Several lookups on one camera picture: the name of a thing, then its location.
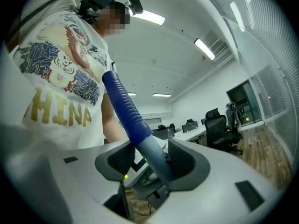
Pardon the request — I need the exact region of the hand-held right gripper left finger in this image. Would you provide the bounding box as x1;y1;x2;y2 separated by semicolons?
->
35;140;136;224

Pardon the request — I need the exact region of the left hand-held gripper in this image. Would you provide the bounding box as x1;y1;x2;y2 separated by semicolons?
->
123;157;171;210

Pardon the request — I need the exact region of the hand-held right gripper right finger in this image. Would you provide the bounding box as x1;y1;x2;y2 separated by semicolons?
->
146;138;290;224

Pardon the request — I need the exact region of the blue mop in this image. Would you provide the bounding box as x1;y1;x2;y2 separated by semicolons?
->
102;70;175;186

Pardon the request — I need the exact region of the person's right forearm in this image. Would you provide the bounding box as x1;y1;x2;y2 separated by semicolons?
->
4;20;22;53

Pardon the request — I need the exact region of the person's left forearm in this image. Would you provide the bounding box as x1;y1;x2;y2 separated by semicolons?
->
100;93;129;146

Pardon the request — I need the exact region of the black office chair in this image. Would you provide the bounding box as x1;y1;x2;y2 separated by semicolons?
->
205;107;243;155

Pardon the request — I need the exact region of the long white desk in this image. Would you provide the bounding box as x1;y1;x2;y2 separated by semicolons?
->
151;125;209;149

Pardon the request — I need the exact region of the black desk monitor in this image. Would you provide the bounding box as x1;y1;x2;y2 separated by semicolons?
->
182;121;199;134

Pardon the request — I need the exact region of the plastic-covered office chair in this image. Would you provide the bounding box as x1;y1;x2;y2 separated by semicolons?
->
225;101;244;147

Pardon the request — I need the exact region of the dark glass door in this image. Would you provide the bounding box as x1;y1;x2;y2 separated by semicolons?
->
226;80;263;126

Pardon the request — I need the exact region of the white printed t-shirt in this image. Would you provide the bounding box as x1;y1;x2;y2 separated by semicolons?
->
9;0;116;150

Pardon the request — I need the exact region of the ceiling air vent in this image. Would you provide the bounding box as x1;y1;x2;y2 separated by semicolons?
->
209;30;234;66

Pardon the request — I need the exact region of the person's face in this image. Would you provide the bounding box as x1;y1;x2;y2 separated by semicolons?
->
95;1;131;38

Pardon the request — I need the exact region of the wide white venetian blind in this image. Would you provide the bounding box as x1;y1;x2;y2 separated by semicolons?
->
193;0;297;116

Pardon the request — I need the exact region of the frosted glass wall panel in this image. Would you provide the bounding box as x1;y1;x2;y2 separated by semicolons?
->
238;55;294;165

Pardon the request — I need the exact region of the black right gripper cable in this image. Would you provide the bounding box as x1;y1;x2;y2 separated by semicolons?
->
7;0;71;42

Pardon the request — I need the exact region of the black head-worn camera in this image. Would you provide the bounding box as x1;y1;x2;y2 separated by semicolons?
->
125;0;144;16

